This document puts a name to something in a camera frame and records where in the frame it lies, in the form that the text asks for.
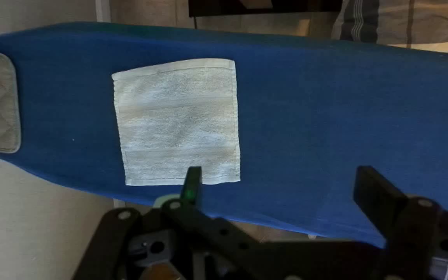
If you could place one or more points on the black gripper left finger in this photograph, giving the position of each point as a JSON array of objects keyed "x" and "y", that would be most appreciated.
[{"x": 191, "y": 181}]

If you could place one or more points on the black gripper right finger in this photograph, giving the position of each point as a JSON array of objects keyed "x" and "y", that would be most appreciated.
[{"x": 376, "y": 195}]

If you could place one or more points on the white terry towel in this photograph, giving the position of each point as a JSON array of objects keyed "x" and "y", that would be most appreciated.
[{"x": 177, "y": 118}]

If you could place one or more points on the blue ironing board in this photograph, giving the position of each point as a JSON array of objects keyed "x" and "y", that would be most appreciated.
[{"x": 311, "y": 114}]

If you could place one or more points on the dark flat panel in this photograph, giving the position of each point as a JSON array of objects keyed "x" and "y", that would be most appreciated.
[{"x": 264, "y": 5}]

